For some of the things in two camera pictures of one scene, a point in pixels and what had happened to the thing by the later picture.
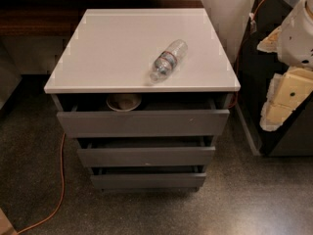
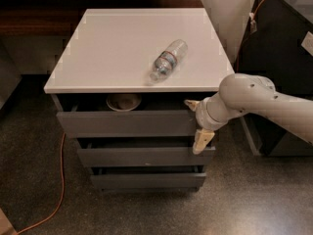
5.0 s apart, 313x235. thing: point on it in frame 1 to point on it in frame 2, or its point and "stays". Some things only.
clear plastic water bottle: (167, 61) stays
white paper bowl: (123, 102) stays
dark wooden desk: (62, 18) stays
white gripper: (297, 39) to (203, 116)
